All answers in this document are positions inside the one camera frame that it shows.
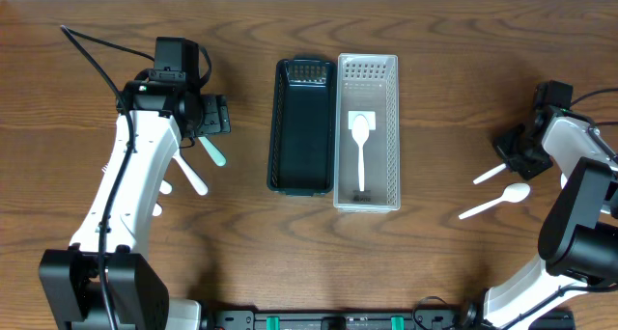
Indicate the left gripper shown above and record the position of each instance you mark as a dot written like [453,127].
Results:
[215,116]

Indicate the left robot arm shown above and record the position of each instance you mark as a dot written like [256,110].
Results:
[103,280]

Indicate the white label sticker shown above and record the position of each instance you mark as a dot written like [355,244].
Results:
[370,117]

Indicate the black plastic basket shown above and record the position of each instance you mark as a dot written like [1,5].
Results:
[301,148]

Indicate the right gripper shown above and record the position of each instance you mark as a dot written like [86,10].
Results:
[519,156]

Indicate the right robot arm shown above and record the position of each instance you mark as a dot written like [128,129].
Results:
[577,253]

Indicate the teal handled plastic fork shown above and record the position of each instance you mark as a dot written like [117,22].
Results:
[213,151]

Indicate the white plastic spoon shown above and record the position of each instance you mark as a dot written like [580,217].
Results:
[513,193]
[360,133]
[564,180]
[490,173]
[197,183]

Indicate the clear perforated plastic basket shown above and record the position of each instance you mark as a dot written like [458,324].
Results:
[368,82]

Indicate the white plastic fork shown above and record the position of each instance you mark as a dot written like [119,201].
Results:
[165,187]
[157,208]

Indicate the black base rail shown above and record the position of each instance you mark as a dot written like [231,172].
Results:
[248,320]

